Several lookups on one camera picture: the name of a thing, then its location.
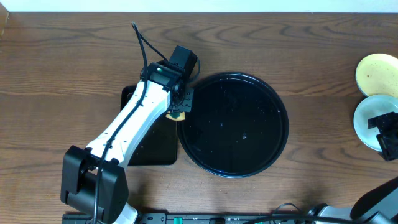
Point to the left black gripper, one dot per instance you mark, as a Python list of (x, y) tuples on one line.
[(188, 100)]

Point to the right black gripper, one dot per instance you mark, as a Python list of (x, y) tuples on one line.
[(382, 131)]

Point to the green and yellow sponge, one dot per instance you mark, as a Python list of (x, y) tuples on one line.
[(175, 116)]

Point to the light blue plate top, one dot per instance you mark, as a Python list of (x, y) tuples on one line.
[(371, 107)]

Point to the yellow plate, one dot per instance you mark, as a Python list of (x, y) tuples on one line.
[(376, 74)]

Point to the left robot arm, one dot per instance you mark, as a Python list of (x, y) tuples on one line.
[(93, 179)]

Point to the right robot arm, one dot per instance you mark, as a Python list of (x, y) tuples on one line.
[(379, 205)]

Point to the black rectangular tray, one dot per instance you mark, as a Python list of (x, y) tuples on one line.
[(148, 137)]

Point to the black round tray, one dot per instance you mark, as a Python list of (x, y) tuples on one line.
[(238, 125)]

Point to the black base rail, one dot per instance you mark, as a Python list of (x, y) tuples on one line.
[(162, 218)]

